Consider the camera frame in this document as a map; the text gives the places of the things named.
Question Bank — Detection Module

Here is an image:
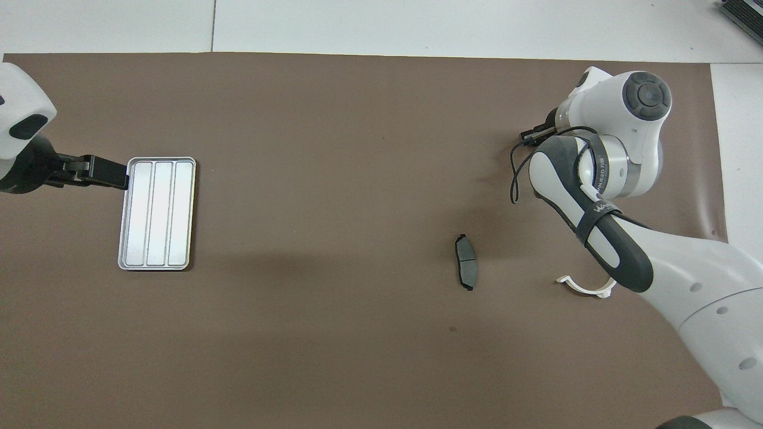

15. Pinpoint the silver metal tray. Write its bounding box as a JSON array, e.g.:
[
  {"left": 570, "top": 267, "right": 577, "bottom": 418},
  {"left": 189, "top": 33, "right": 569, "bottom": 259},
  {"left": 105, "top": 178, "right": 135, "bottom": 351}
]
[{"left": 117, "top": 157, "right": 197, "bottom": 272}]

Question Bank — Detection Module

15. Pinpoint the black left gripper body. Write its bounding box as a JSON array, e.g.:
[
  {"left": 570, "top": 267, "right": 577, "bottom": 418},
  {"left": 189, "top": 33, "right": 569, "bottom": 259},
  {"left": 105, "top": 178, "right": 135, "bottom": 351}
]
[{"left": 57, "top": 154, "right": 92, "bottom": 186}]

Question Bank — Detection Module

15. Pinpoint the long dark brake pad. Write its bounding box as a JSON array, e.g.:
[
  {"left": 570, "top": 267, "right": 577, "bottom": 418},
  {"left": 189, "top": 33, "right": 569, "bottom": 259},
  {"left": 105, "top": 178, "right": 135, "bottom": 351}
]
[{"left": 454, "top": 233, "right": 479, "bottom": 291}]

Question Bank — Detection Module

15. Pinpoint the black ribbed device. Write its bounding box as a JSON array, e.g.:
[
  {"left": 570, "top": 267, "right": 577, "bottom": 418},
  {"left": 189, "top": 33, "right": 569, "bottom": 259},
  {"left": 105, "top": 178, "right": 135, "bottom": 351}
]
[{"left": 718, "top": 0, "right": 763, "bottom": 30}]

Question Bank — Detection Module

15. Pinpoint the brown table mat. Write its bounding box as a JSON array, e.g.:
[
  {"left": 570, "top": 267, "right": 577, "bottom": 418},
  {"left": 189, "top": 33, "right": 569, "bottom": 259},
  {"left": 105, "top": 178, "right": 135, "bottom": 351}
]
[{"left": 0, "top": 52, "right": 750, "bottom": 429}]

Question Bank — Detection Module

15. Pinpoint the white curved plastic bracket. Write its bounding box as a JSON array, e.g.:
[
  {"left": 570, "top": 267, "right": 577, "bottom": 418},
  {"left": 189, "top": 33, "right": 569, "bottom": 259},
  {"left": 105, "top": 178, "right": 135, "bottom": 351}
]
[{"left": 556, "top": 273, "right": 615, "bottom": 299}]

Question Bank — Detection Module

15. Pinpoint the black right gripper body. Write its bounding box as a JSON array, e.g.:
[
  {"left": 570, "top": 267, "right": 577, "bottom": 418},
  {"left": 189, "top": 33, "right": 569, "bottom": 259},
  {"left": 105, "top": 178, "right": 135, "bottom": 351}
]
[{"left": 522, "top": 122, "right": 558, "bottom": 145}]

